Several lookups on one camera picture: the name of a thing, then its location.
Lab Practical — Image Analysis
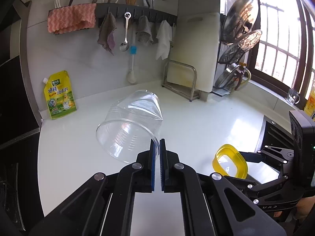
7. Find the yellow plastic lid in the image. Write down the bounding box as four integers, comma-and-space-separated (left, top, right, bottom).
212, 144, 248, 179

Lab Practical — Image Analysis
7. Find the clear plastic container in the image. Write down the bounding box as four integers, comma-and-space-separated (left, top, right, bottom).
95, 89, 163, 163

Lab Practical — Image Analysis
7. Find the black kitchen sink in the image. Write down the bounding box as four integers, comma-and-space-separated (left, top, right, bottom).
255, 116, 294, 151

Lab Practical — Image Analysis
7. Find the person's right hand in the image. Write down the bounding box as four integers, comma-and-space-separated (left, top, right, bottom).
285, 196, 315, 223

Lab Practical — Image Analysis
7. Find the yellow oil bottle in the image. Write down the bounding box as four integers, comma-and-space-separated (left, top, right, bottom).
304, 86, 315, 121

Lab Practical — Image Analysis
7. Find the glass mug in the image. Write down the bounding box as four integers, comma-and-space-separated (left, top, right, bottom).
286, 89, 300, 105

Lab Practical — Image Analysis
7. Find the black lid rack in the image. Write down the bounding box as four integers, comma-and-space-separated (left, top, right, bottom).
212, 14, 247, 97

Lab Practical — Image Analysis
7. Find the window with bars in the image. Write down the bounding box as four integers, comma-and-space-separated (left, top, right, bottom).
248, 0, 314, 101

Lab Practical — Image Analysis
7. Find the steel cutting board rack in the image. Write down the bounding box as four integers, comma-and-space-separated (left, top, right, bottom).
161, 59, 202, 102

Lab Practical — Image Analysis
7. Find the yellow green seasoning pouch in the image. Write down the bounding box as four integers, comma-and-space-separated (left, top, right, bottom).
43, 70, 77, 120

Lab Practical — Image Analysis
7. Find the white cutting board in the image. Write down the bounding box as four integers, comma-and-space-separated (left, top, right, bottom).
167, 12, 220, 93

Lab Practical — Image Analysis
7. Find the blue white bottle brush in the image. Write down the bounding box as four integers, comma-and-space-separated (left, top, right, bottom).
125, 28, 137, 84

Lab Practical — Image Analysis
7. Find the round steel steamer plate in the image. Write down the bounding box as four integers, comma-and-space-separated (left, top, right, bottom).
220, 0, 258, 45

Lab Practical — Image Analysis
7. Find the white hanging cloth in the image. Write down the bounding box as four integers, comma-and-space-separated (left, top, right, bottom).
155, 20, 172, 60

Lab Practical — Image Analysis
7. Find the hanging steel ladle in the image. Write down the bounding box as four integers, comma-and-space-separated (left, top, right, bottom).
120, 12, 131, 52

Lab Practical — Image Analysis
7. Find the purple grey hanging cloth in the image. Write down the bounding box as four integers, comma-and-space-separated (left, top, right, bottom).
97, 12, 117, 55

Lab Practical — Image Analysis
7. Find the pink wavy dishcloth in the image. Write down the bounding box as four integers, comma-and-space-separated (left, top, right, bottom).
47, 3, 97, 35

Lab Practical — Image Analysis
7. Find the yellow gas hose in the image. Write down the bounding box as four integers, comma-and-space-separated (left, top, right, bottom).
240, 63, 252, 86

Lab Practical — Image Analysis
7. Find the dark wall hook rail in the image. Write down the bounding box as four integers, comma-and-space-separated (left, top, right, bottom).
95, 3, 177, 26

